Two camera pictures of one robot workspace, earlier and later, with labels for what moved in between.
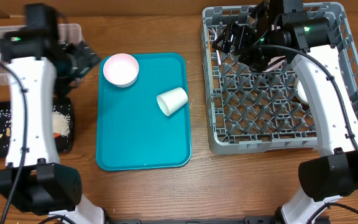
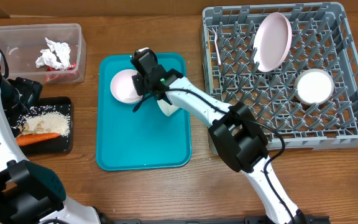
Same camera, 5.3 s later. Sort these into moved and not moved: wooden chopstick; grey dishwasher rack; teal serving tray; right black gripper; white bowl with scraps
Moved: right black gripper; white bowl with scraps
Not moved: grey dishwasher rack; wooden chopstick; teal serving tray
